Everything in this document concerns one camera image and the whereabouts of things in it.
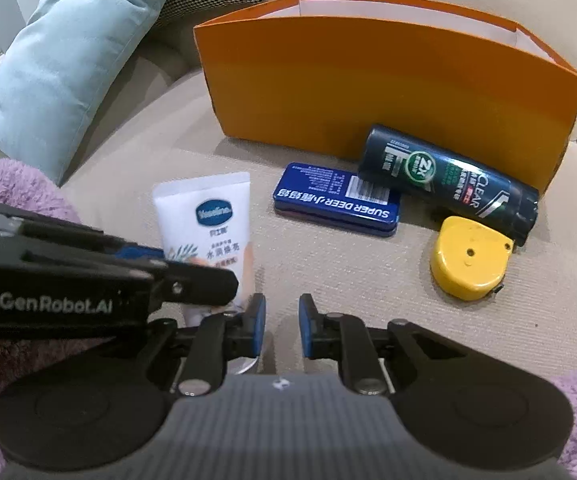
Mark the white Vaseline tube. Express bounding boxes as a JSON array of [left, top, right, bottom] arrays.
[[153, 172, 255, 327]]

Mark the blue tin case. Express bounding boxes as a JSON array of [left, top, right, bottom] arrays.
[[273, 162, 400, 237]]

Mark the yellow tape measure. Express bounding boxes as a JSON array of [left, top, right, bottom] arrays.
[[430, 216, 514, 301]]

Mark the light blue pillow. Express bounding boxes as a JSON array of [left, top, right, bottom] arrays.
[[0, 0, 166, 183]]

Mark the dark green shampoo bottle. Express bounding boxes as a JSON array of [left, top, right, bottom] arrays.
[[358, 126, 540, 246]]

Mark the orange paper bag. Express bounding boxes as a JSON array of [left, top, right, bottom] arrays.
[[194, 0, 577, 190]]

